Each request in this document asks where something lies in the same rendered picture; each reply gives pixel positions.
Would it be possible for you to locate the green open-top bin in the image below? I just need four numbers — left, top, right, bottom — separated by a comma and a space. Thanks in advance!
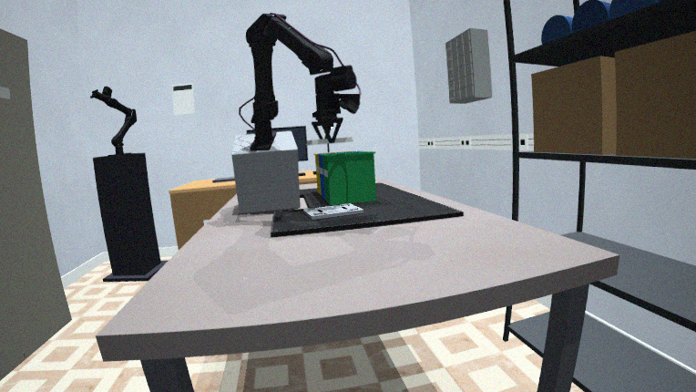
321, 151, 376, 205

